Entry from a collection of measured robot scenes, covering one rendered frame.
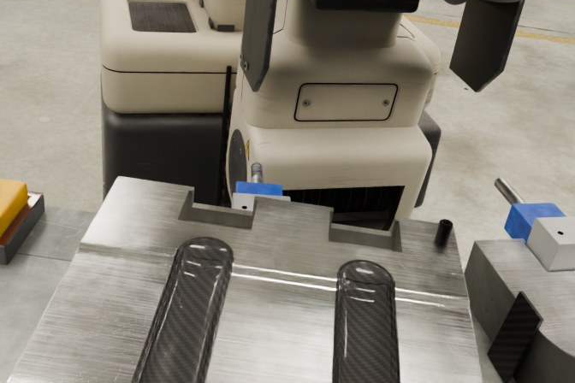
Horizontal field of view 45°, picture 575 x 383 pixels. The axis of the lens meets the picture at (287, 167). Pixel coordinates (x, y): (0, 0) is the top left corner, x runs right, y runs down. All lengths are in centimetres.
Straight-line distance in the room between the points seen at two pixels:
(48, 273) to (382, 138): 43
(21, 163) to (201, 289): 187
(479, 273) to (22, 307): 36
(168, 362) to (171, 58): 67
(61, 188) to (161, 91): 116
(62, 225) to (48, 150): 172
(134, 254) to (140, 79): 59
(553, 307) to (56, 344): 35
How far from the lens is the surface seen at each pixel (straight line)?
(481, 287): 59
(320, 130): 82
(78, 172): 224
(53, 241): 63
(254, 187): 63
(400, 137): 85
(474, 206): 233
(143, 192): 52
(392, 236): 54
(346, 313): 45
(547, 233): 59
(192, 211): 54
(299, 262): 47
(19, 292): 58
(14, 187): 64
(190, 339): 42
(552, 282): 58
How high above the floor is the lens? 118
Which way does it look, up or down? 31 degrees down
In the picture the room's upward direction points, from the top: 8 degrees clockwise
